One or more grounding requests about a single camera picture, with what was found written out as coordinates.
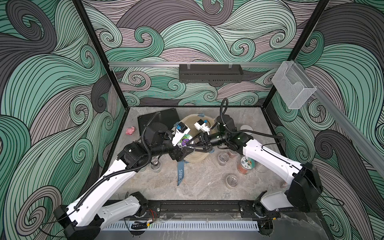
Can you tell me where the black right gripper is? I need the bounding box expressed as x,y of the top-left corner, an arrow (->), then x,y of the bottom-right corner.
188,133 -> 229,152

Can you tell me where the black ribbed hard case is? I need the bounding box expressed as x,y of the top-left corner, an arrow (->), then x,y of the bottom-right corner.
137,108 -> 181,134

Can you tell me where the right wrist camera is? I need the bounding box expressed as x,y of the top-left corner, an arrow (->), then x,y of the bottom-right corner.
194,119 -> 210,134

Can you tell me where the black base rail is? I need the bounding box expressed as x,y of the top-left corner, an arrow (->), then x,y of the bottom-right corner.
145,200 -> 299,220

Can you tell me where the white mesh wall basket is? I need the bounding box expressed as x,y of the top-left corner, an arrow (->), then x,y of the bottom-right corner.
272,61 -> 317,110

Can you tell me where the black wall shelf tray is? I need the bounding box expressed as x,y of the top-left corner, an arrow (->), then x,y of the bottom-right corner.
179,64 -> 244,85

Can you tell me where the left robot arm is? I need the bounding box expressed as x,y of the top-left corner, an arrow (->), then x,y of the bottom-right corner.
54,113 -> 193,240

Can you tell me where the purple flower label jar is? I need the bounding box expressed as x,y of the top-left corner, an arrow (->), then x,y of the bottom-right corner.
178,134 -> 193,147

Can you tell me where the clear small seed jar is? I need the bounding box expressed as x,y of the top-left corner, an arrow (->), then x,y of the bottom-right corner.
225,174 -> 239,189

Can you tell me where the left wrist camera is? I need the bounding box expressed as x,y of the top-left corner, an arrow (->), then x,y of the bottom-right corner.
172,122 -> 191,146

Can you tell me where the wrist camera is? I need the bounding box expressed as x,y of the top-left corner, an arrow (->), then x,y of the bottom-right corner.
172,122 -> 191,146
194,119 -> 210,134

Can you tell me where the green lid seed jar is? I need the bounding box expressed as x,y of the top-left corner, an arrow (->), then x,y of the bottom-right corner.
237,156 -> 256,175

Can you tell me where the white slotted cable duct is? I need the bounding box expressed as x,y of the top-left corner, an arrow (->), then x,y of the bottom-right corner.
103,220 -> 259,232

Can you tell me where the pink toy pig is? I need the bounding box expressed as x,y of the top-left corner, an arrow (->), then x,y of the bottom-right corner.
126,127 -> 136,136

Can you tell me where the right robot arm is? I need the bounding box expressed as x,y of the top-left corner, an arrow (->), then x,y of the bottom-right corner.
186,98 -> 345,215

